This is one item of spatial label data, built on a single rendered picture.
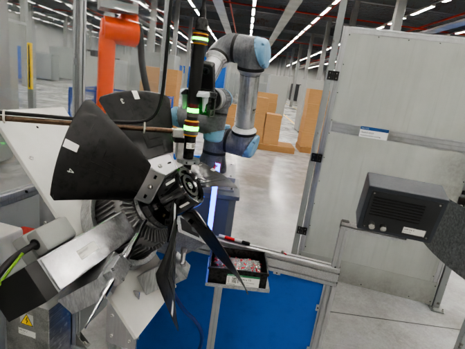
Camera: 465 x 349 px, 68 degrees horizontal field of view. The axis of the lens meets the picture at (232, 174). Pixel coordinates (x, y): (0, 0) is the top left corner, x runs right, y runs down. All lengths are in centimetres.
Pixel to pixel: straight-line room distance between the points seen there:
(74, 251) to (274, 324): 105
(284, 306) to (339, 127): 159
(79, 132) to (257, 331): 121
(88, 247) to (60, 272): 9
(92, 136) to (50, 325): 60
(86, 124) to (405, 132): 238
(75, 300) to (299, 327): 103
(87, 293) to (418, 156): 248
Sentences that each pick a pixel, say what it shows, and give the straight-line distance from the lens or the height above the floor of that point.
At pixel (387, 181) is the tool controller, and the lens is 135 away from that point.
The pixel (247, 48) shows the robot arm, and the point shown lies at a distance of 146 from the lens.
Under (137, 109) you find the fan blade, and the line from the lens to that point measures 108.
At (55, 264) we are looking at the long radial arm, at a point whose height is 113.
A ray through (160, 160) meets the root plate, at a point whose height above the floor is 127.
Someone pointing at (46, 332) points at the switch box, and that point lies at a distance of 119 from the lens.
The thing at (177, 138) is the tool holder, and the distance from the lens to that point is 101.
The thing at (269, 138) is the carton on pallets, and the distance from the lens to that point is 853.
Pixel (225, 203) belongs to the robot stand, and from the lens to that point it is 163.
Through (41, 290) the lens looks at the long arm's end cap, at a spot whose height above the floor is 110.
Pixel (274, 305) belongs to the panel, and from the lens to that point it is 159.
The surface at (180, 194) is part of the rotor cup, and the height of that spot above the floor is 121.
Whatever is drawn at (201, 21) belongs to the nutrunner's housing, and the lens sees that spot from 101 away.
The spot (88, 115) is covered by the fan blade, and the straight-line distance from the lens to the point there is 81.
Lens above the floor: 151
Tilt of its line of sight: 15 degrees down
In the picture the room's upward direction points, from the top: 8 degrees clockwise
